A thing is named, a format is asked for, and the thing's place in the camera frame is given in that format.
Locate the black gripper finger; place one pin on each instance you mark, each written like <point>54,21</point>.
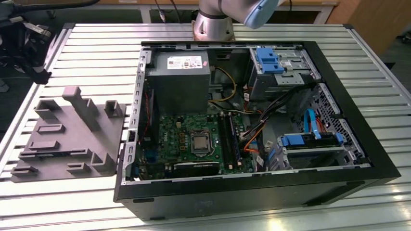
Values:
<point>41,74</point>

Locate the blue RAM stick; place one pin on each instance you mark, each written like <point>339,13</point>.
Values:
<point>51,155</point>

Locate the grey metal stand foot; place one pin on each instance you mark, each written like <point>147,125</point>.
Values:
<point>3,87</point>

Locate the grey parts rack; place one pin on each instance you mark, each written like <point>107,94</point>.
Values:
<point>81,144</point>

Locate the grey power supply unit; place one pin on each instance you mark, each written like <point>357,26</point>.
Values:
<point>179,91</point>

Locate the green motherboard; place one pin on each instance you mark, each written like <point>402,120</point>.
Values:
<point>175,125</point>

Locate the silver CPU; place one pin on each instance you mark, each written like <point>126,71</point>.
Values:
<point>199,143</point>

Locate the black graphics card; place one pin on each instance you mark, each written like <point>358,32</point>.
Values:
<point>195,169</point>

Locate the blue plastic drive latch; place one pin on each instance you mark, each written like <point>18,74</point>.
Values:
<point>271,65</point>

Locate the black open PC case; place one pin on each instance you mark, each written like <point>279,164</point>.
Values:
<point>225,195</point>

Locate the metal drive cage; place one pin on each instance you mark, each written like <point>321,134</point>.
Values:
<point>289,79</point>

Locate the hard disk in blue carrier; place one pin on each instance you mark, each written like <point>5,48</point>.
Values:
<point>297,140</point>

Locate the metal disk bay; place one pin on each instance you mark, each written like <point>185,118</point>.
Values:
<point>317,149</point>

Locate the wooden cabinet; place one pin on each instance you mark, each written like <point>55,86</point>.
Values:
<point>380,19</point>

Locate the black chair base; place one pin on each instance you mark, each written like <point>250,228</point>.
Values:
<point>405,38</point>

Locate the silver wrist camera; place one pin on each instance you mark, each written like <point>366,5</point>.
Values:
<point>37,30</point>

